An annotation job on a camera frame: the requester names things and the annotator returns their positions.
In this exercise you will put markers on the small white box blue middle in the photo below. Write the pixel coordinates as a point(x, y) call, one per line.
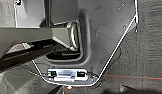
point(65, 75)

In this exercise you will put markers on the thick grey robot torso limb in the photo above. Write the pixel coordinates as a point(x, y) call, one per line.
point(30, 35)

